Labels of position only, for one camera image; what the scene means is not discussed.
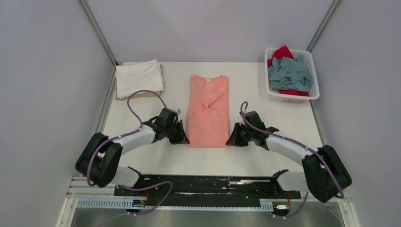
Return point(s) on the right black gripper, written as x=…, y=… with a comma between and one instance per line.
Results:
x=234, y=140

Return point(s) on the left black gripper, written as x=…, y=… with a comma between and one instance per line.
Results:
x=181, y=138

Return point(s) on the salmon pink t shirt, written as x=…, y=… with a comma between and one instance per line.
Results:
x=207, y=122

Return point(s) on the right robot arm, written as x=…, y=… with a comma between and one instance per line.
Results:
x=324, y=174

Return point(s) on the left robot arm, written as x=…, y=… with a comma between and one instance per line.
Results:
x=100, y=159

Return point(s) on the folded beige t shirt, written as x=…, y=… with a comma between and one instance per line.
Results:
x=150, y=93

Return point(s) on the folded white t shirt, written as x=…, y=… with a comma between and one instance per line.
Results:
x=139, y=78

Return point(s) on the grey blue t shirt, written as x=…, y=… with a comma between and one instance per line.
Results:
x=290, y=74

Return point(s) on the red t shirt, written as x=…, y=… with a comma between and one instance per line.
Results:
x=283, y=52

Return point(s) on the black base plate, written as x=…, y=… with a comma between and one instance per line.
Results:
x=209, y=191

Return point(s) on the left aluminium frame post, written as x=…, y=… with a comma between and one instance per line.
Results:
x=98, y=32

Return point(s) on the aluminium frame post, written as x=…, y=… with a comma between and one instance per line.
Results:
x=98, y=32
x=323, y=24

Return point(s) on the right aluminium frame post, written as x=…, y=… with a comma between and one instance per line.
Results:
x=323, y=24

